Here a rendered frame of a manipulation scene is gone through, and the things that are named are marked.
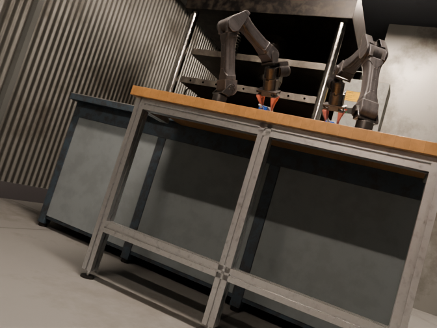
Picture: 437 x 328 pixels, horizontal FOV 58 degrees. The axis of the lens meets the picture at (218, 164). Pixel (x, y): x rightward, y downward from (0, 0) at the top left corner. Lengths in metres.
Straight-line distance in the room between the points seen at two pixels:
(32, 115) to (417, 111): 3.59
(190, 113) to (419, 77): 3.44
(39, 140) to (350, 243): 2.46
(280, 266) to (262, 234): 0.16
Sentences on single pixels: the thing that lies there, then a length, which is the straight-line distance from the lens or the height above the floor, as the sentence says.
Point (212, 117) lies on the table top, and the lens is 1.51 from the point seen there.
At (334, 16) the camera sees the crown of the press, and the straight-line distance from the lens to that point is 2.88.
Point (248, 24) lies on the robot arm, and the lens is 1.81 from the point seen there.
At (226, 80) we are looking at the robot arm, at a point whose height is 0.94.
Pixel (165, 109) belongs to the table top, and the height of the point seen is 0.73.
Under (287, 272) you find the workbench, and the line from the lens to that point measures 1.77.
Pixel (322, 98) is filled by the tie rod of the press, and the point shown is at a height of 1.26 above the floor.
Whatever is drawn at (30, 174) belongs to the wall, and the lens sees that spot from 3.39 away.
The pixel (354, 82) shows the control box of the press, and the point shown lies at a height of 1.44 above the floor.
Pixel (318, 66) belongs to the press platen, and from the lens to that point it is 2.88.
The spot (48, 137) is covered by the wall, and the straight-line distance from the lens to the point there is 3.42.
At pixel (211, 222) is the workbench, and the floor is 0.33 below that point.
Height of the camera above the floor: 0.46
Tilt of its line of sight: 5 degrees up
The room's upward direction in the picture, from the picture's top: 17 degrees clockwise
